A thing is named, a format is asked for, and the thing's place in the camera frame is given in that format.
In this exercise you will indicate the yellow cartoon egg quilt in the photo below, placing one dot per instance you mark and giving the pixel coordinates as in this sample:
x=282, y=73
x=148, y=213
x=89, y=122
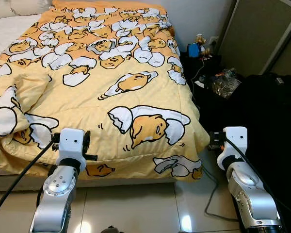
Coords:
x=87, y=97

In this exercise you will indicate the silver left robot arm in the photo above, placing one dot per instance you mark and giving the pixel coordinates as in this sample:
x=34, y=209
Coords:
x=53, y=204

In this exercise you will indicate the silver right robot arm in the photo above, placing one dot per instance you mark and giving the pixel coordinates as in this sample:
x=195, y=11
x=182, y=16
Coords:
x=252, y=199

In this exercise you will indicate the large black bag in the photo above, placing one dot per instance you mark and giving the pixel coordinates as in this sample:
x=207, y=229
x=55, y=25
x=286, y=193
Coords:
x=266, y=121

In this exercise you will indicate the clear crumpled plastic bag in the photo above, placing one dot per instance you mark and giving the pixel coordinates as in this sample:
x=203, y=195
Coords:
x=225, y=85

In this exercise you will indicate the black nightstand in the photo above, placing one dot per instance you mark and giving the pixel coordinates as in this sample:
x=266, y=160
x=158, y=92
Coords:
x=211, y=65

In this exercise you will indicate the small grey tag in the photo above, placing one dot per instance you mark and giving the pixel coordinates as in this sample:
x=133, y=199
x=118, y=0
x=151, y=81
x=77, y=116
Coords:
x=280, y=80

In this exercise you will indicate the dark left robot leg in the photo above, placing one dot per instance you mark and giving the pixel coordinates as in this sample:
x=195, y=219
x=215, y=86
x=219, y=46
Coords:
x=109, y=230

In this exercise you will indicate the small blue device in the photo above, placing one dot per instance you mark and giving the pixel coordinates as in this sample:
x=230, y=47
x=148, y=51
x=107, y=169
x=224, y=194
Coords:
x=193, y=50

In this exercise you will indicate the small brown bear figure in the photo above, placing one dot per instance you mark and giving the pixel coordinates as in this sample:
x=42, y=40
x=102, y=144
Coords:
x=201, y=40

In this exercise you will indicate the grey sliding wardrobe door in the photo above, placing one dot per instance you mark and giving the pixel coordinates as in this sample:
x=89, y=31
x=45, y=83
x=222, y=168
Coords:
x=252, y=29

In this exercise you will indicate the white quilted mattress pad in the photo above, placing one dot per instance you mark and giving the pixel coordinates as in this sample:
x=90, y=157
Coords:
x=9, y=34

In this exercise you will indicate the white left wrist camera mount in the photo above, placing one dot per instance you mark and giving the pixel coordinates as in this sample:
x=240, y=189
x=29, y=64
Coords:
x=71, y=143

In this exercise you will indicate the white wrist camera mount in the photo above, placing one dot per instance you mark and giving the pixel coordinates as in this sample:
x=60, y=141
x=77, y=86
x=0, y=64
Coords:
x=71, y=143
x=235, y=138

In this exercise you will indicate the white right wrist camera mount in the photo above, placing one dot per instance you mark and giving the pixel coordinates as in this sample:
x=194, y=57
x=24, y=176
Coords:
x=235, y=138

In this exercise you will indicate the white wall outlet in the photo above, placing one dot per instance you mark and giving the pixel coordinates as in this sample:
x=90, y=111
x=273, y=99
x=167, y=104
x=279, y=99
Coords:
x=214, y=41

